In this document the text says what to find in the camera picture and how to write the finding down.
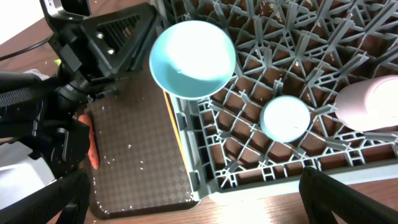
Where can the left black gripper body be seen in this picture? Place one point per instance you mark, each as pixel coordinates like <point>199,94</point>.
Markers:
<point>64,19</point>

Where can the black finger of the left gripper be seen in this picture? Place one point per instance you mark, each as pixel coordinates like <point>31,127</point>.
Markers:
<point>114,38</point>

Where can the light blue bowl with rice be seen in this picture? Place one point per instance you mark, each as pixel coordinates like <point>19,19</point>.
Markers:
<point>192,59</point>

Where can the wooden chopstick left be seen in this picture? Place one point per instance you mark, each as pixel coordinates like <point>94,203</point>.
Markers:
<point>175,127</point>

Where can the brown serving tray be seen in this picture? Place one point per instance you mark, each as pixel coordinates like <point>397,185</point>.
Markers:
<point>141,169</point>

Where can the orange carrot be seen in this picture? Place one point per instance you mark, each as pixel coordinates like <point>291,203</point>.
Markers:
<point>92,152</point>

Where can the small pink bowl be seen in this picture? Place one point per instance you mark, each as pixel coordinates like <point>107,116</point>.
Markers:
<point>368,105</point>

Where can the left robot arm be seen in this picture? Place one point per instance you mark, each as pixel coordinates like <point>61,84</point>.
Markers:
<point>42,139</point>

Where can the crumpled white paper napkin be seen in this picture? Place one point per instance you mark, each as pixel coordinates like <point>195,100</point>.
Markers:
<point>37,73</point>

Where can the light blue cup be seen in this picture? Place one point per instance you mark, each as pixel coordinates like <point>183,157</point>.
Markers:
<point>284,118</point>

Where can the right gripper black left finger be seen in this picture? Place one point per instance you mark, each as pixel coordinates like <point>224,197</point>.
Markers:
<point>68,197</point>

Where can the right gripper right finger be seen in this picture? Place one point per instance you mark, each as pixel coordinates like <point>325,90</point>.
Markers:
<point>324,198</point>

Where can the grey dishwasher rack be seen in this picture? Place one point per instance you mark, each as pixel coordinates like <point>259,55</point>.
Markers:
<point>307,49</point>

